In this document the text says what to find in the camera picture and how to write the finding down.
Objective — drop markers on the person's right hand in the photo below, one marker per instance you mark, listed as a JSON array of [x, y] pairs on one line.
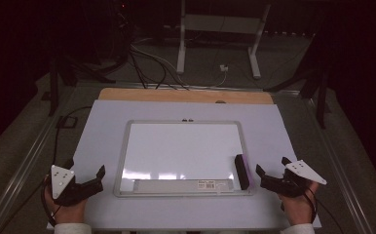
[[294, 208]]

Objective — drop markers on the silver framed whiteboard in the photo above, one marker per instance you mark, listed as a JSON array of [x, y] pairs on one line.
[[163, 146]]

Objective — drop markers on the black tripod stand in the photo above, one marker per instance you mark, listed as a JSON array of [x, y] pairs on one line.
[[321, 104], [53, 87]]

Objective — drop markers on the metal floor rail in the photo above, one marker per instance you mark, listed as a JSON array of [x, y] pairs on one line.
[[17, 175], [342, 169]]

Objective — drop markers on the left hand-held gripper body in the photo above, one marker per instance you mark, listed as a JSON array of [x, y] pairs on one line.
[[79, 191]]

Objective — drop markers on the large white sheet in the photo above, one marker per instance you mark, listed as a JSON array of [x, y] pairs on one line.
[[105, 130]]

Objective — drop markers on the white metal stand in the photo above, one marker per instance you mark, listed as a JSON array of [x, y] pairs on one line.
[[221, 24]]

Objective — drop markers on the white plug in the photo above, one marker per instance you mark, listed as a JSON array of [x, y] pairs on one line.
[[223, 68]]

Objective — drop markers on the black square floor plate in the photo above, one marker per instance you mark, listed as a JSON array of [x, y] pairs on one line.
[[67, 122]]

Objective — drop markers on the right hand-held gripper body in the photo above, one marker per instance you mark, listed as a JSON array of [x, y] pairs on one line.
[[283, 186]]

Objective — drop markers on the black and purple whiteboard eraser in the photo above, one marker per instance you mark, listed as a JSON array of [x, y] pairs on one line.
[[242, 172]]

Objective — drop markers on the person's left hand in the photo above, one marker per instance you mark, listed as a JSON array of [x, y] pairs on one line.
[[68, 213]]

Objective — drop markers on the dark equipment rack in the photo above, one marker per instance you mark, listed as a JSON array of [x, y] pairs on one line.
[[114, 29]]

